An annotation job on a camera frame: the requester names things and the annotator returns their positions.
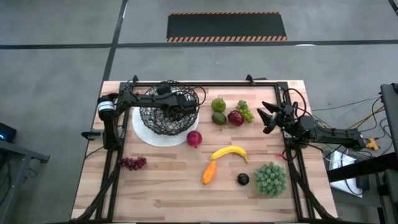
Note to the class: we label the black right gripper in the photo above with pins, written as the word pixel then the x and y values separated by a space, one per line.
pixel 286 121

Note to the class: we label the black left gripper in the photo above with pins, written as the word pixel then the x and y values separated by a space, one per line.
pixel 175 105

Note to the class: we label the green grape bunch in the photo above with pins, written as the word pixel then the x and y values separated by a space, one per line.
pixel 245 112

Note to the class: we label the yellow-green pear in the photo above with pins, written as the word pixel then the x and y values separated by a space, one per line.
pixel 218 105

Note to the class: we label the dark green avocado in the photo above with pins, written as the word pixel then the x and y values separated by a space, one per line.
pixel 219 118

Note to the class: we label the red pomegranate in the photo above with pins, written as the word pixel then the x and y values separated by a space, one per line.
pixel 194 139

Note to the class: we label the dark red apple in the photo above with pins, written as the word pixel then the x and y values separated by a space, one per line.
pixel 235 118

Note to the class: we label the yellow banana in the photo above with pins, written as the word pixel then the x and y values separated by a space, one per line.
pixel 228 151

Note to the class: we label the orange plastic pepper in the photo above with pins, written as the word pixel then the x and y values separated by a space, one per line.
pixel 209 172

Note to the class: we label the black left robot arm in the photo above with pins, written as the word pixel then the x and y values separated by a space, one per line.
pixel 140 99

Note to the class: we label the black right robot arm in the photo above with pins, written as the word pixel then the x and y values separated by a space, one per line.
pixel 335 135

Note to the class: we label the red tape tab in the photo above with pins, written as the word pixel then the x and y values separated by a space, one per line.
pixel 280 155

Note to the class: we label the white plate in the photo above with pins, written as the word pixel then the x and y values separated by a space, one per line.
pixel 146 138

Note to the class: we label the green spiky round plant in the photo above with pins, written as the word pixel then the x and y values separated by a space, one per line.
pixel 270 179

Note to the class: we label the dark purple plum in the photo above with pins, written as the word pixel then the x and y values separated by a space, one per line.
pixel 243 179

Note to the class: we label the purple grape bunch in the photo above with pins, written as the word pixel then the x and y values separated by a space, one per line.
pixel 133 163

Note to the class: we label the black hazard-striped floor mat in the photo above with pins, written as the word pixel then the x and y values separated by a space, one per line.
pixel 226 26

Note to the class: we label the grey metal desk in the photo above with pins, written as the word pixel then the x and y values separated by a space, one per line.
pixel 18 151

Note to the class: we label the black device blue light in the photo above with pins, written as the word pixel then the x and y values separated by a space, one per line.
pixel 6 132

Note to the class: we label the black metal table frame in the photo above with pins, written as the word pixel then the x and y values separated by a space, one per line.
pixel 202 84

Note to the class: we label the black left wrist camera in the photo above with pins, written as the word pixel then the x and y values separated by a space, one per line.
pixel 163 90

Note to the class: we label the black frame clamp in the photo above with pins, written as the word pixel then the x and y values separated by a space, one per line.
pixel 135 79
pixel 250 79

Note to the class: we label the black side bracket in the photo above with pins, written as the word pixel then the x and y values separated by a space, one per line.
pixel 91 134

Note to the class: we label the black side workstation frame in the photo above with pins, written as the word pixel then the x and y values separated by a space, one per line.
pixel 367 166

